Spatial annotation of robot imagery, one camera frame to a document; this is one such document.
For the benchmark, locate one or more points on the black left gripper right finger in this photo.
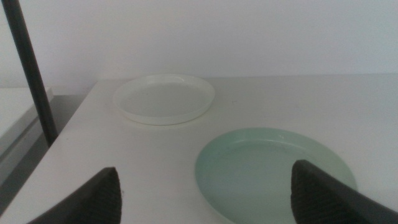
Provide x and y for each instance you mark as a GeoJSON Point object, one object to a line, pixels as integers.
{"type": "Point", "coordinates": [317, 199]}

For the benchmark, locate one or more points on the black upright pole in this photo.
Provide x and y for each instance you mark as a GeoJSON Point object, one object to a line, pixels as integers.
{"type": "Point", "coordinates": [31, 71]}

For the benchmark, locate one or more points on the white shallow bowl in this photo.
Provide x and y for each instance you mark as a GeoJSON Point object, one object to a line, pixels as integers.
{"type": "Point", "coordinates": [164, 102]}

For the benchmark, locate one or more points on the pale green shallow bowl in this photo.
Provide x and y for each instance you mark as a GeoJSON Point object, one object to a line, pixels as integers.
{"type": "Point", "coordinates": [248, 180]}

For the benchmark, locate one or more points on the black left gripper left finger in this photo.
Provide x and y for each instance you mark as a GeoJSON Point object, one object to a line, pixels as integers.
{"type": "Point", "coordinates": [99, 199]}

